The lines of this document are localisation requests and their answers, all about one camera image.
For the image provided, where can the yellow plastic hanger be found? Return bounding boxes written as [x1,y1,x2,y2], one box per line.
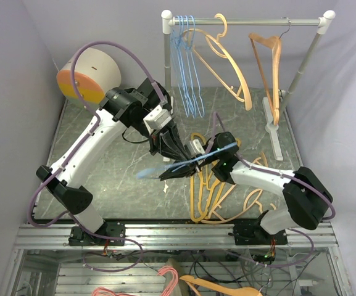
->
[196,160,237,216]
[189,133,221,223]

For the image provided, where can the blue wire hanger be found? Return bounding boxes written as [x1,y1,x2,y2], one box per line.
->
[170,15,195,117]
[136,141,238,179]
[181,16,197,118]
[183,15,205,118]

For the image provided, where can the beige plastic hanger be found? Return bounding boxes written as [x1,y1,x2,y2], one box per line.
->
[201,150,279,224]
[183,13,252,111]

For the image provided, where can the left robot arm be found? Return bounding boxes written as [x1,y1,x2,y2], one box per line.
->
[36,79,190,245]

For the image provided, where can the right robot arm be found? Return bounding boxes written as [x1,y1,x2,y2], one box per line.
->
[159,132,335,244]

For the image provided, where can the beige round drawer cabinet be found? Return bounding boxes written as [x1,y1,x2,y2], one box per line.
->
[56,48,122,110]

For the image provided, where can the orange wooden hanger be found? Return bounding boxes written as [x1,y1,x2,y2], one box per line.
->
[180,275,262,296]

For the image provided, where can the pink plastic hanger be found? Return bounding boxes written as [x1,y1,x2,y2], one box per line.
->
[91,266,180,296]

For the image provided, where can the metal clothes rack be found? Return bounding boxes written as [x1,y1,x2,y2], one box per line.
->
[161,10,336,161]

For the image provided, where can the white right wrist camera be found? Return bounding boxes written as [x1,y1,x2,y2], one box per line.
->
[187,139,205,157]

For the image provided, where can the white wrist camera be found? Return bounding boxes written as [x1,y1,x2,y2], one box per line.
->
[187,139,205,157]
[143,105,172,130]

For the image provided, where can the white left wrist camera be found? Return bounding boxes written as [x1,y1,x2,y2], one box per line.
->
[143,105,172,130]

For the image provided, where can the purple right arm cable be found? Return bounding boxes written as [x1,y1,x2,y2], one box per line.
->
[211,110,336,268]

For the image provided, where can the aluminium frame rail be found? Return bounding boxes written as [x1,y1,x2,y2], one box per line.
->
[14,223,338,251]

